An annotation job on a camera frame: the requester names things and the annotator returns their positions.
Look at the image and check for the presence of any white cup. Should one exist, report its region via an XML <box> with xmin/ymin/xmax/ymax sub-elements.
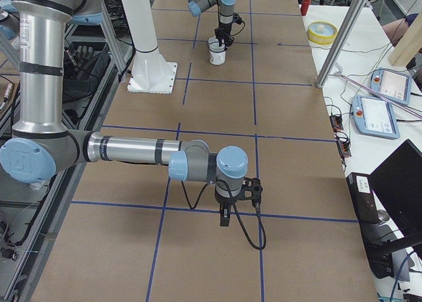
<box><xmin>208</xmin><ymin>36</ymin><xmax>226</xmax><ymax>65</ymax></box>

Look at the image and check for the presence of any yellow tape roll bowl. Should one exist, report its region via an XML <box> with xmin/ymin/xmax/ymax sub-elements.
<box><xmin>307</xmin><ymin>21</ymin><xmax>338</xmax><ymax>45</ymax></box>

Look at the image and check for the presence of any orange circuit board lower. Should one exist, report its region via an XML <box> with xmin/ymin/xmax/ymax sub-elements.
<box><xmin>336</xmin><ymin>137</ymin><xmax>351</xmax><ymax>158</ymax></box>

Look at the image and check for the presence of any orange circuit board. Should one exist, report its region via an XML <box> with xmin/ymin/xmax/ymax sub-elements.
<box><xmin>329</xmin><ymin>115</ymin><xmax>344</xmax><ymax>132</ymax></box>
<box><xmin>336</xmin><ymin>137</ymin><xmax>351</xmax><ymax>158</ymax></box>

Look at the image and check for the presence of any orange circuit board upper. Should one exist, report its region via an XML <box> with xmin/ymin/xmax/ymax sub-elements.
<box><xmin>329</xmin><ymin>115</ymin><xmax>344</xmax><ymax>132</ymax></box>

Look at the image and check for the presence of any black box device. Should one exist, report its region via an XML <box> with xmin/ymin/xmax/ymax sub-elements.
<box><xmin>346</xmin><ymin>172</ymin><xmax>380</xmax><ymax>224</ymax></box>

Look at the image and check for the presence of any near teach pendant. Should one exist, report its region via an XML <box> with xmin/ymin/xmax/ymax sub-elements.
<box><xmin>351</xmin><ymin>95</ymin><xmax>400</xmax><ymax>139</ymax></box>

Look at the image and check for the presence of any teach pendant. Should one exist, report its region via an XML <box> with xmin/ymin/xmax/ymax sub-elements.
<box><xmin>371</xmin><ymin>68</ymin><xmax>411</xmax><ymax>106</ymax></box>
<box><xmin>351</xmin><ymin>95</ymin><xmax>400</xmax><ymax>139</ymax></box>

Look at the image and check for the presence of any black laptop monitor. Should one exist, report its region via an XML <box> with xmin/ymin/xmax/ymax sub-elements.
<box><xmin>369</xmin><ymin>139</ymin><xmax>422</xmax><ymax>235</ymax></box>

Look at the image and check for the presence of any far teach pendant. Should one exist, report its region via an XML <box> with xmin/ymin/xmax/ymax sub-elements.
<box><xmin>371</xmin><ymin>68</ymin><xmax>411</xmax><ymax>106</ymax></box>

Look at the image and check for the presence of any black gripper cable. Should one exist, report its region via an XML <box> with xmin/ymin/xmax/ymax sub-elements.
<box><xmin>179</xmin><ymin>178</ymin><xmax>268</xmax><ymax>250</ymax></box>

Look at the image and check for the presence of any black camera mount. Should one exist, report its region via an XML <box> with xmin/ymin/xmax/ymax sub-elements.
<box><xmin>237</xmin><ymin>177</ymin><xmax>263</xmax><ymax>208</ymax></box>

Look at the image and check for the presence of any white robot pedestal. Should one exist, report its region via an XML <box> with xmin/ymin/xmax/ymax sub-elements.
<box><xmin>121</xmin><ymin>0</ymin><xmax>177</xmax><ymax>94</ymax></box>

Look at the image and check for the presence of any aluminium frame post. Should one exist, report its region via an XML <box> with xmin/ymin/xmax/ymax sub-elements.
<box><xmin>316</xmin><ymin>0</ymin><xmax>367</xmax><ymax>88</ymax></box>

